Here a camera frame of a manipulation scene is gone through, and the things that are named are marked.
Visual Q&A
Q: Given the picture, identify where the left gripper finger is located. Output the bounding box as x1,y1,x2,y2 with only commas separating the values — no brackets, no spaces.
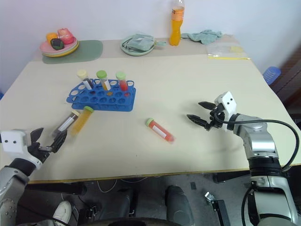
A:
30,128,45,143
48,130,68,153

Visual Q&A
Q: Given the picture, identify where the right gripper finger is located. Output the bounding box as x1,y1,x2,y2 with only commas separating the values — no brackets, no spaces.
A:
186,114,209,127
198,101,216,110

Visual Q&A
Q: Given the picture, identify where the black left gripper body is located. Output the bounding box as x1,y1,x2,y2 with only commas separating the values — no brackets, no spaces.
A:
27,142,51,163

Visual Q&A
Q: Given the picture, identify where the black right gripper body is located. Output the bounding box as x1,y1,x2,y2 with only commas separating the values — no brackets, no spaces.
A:
204,103,227,132

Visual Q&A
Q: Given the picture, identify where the brown-capped dark liquid tube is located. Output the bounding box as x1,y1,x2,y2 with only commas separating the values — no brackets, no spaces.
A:
51,109,81,137

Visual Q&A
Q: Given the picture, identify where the green-capped orange liquid tube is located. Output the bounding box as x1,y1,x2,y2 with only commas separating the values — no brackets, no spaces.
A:
96,70,111,91
70,105,95,136

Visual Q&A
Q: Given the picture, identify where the green-capped red liquid tube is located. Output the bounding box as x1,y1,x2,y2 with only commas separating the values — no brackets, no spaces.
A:
145,117,177,143
115,72,129,92

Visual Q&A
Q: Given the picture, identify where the blue test tube rack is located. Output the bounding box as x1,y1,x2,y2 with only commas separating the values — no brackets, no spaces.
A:
65,79,137,113

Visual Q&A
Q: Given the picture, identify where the yellow-capped dark liquid tube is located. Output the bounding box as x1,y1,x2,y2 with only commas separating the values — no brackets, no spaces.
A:
77,69,94,90

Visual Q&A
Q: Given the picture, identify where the clear plastic bag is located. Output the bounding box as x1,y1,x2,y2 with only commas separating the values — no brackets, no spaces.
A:
206,43,250,61

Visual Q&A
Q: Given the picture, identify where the white shoe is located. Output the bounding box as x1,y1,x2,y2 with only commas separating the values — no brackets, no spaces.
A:
52,200,72,223

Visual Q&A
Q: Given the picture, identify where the teal cloth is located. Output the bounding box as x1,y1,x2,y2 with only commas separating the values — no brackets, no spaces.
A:
181,29,223,46

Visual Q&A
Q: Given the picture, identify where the blue plastic stool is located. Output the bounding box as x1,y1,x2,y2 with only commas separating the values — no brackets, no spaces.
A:
262,66,282,86

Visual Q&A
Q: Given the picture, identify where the orange drink bottle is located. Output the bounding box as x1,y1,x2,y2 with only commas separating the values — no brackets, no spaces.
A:
169,0,185,47

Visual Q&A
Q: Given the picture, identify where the dark brown furniture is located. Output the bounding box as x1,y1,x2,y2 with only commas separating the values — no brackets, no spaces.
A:
269,47,301,116

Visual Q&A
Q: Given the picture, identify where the dark rounded shape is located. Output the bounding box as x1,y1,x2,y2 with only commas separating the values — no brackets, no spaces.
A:
165,185,196,226

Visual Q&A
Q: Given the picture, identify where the yellow plate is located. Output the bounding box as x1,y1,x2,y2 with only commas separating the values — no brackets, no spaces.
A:
42,42,79,58

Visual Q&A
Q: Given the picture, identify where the pink plate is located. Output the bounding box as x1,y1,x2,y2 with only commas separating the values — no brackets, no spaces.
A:
39,35,78,54

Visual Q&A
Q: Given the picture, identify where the green zip pouch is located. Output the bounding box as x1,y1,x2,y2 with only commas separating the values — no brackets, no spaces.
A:
124,33,167,53

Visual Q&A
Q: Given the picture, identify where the pale green plate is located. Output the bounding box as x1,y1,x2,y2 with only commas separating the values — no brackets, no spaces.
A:
120,34,156,57

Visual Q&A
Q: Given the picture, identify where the light green plate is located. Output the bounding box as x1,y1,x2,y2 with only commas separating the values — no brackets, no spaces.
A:
41,40,79,56

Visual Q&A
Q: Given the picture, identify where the black toy fruit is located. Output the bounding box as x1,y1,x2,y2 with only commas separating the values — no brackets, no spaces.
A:
49,38,65,51

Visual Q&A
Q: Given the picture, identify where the green placemat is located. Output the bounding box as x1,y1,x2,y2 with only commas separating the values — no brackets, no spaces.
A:
42,40,104,65

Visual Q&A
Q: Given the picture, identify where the pink toy cake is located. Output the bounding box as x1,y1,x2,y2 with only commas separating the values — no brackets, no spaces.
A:
57,27,72,45

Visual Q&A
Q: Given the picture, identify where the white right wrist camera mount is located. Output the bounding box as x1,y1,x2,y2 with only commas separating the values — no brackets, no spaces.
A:
214,91,237,131

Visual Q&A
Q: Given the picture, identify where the white cable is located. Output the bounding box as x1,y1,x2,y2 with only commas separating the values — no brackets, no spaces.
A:
97,179,118,193

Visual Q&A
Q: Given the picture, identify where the black lower arm cable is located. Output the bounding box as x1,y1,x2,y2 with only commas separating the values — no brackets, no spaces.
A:
241,180,257,226

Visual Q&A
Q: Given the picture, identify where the black metal bracket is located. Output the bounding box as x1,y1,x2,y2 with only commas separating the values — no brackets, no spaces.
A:
204,191,232,226

